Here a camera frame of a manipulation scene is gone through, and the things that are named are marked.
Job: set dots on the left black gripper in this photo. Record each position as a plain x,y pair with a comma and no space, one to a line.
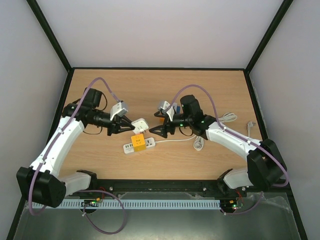
116,125

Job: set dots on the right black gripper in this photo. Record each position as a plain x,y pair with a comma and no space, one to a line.
169,126

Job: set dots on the white square plug adapter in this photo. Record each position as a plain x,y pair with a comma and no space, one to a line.
140,125

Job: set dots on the yellow cube socket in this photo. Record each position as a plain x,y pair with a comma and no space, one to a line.
138,142

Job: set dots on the white power strip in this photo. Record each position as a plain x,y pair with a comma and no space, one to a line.
149,143

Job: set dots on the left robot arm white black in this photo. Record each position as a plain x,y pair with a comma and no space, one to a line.
40,182

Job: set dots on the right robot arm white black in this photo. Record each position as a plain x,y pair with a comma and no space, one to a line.
265,165

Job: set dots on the blue cube socket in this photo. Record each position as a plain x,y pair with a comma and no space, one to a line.
178,109

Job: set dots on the orange power strip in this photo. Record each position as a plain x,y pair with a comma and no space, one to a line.
161,120

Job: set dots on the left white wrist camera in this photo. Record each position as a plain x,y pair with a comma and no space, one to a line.
119,109

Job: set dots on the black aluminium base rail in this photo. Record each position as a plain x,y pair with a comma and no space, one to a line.
204,188

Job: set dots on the light blue slotted cable duct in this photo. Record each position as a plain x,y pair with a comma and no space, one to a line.
142,204

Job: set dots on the black enclosure frame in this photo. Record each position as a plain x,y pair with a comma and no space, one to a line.
285,5

